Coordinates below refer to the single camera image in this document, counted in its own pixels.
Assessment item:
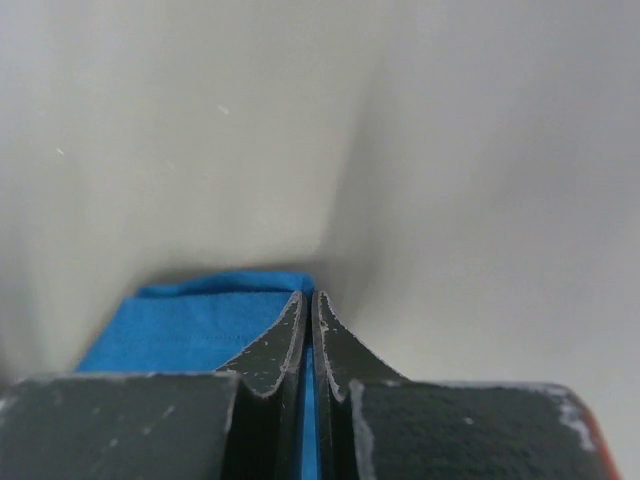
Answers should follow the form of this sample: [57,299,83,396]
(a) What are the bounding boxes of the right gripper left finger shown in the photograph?
[1,292,306,479]

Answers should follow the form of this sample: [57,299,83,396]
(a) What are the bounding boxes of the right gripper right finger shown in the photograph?
[310,291,619,479]

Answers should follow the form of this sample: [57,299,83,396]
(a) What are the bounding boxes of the blue t shirt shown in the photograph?
[76,271,320,479]

